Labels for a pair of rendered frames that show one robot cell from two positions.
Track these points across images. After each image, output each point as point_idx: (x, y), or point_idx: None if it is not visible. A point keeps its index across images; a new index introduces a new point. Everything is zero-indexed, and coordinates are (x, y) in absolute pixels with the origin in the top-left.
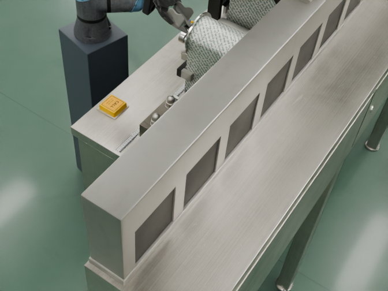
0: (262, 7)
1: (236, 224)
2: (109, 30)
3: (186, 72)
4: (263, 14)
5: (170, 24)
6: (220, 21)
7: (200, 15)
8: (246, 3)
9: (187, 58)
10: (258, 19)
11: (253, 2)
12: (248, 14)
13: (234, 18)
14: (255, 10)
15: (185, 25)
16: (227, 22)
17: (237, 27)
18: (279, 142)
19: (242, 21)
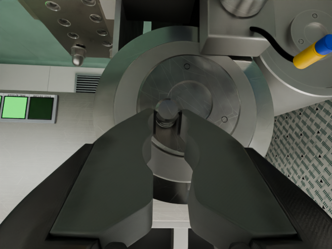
0: (293, 173)
1: None
2: None
3: (103, 4)
4: (290, 157)
5: (85, 146)
6: (311, 100)
7: (179, 203)
8: (328, 170)
9: (112, 47)
10: (296, 138)
11: (313, 179)
12: (317, 138)
13: None
14: (305, 157)
15: (181, 121)
16: (309, 104)
17: (280, 113)
18: None
19: (327, 103)
